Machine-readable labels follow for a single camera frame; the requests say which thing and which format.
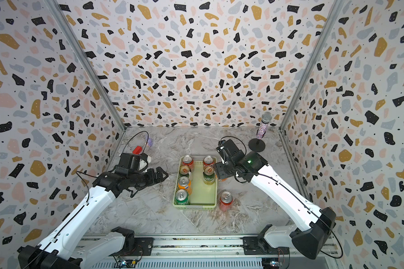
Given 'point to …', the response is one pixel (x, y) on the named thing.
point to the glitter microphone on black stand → (258, 144)
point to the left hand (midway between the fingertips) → (162, 176)
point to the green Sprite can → (181, 197)
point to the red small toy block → (137, 150)
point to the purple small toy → (150, 142)
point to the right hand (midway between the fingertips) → (222, 168)
